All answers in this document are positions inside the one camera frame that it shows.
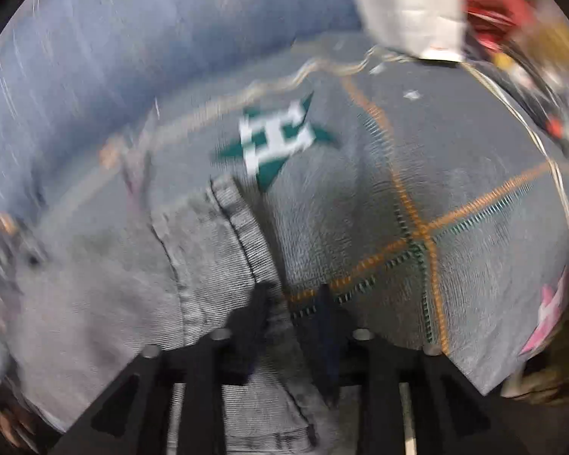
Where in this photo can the grey pants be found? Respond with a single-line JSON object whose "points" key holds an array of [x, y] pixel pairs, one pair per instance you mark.
{"points": [[123, 303]]}

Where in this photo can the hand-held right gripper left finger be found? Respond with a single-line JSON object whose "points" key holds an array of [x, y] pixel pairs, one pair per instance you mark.
{"points": [[254, 322]]}

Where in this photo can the grey star print bed sheet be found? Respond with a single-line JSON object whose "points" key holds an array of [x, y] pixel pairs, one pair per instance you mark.
{"points": [[408, 161]]}

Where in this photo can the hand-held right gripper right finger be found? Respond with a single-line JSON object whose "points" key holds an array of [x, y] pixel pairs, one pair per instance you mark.
{"points": [[326, 341]]}

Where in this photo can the blue plaid pillow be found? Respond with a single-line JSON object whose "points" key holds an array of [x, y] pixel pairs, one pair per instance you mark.
{"points": [[123, 33]]}

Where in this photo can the white plastic bag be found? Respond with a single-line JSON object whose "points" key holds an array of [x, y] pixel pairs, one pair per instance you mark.
{"points": [[408, 4]]}

